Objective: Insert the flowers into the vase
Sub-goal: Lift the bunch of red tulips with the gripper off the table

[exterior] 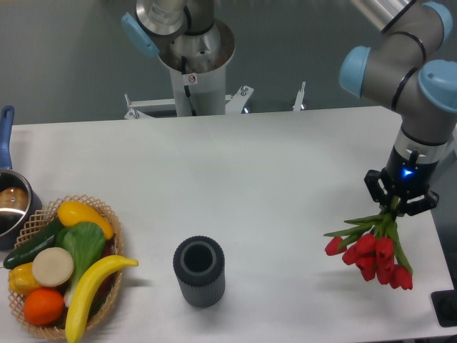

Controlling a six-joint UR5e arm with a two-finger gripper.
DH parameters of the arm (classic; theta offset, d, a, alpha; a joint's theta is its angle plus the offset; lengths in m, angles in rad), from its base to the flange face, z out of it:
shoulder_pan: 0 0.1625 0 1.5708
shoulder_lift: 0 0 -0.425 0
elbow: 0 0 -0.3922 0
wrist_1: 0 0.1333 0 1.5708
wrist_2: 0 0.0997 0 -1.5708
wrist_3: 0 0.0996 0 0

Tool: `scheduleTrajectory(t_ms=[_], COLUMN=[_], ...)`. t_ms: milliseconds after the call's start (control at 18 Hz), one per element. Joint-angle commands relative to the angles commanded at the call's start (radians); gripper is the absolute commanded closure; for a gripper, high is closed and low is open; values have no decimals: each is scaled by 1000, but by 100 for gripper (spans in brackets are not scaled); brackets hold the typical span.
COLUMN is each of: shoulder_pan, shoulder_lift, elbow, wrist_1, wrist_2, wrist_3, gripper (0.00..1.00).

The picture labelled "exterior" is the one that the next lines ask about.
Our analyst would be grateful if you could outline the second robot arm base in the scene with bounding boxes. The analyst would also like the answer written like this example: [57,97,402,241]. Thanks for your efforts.
[121,1,236,116]

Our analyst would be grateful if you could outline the yellow plastic banana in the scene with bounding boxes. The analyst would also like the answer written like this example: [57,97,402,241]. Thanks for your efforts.
[65,255,139,343]

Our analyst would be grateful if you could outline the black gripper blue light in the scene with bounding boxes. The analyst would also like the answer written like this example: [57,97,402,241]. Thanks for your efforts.
[363,146,438,216]

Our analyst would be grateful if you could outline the yellow plastic bell pepper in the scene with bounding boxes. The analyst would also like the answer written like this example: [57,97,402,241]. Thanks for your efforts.
[9,262,42,296]

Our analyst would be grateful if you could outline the beige round disc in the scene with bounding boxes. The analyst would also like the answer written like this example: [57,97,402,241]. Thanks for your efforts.
[32,247,74,287]

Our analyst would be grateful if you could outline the dark green plastic cucumber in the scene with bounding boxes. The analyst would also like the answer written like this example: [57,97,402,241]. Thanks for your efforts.
[3,217,64,269]

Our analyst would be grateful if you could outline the dark grey ribbed vase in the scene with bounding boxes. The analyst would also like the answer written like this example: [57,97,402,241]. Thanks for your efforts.
[173,236,226,308]

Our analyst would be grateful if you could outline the green plastic bok choy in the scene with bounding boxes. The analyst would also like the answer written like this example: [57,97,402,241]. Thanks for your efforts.
[56,222,106,308]

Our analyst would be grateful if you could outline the orange plastic fruit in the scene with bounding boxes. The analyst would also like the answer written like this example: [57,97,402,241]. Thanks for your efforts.
[23,288,65,326]

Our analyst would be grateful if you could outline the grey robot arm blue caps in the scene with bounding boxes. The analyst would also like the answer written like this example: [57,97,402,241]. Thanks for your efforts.
[339,1,456,216]

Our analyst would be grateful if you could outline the white metal mounting frame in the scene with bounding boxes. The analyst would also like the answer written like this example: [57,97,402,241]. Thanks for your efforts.
[124,81,307,120]

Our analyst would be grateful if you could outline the red tulip bouquet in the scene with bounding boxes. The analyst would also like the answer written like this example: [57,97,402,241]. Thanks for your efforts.
[324,197,413,290]

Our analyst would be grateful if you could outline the blue handled steel saucepan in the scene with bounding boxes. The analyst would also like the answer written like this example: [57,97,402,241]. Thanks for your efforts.
[1,106,42,251]

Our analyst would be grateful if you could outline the black box at table edge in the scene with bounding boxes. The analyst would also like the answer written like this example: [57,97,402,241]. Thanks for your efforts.
[431,289,456,327]

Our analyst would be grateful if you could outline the yellow plastic squash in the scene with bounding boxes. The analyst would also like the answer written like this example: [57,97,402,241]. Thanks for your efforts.
[57,201,114,241]

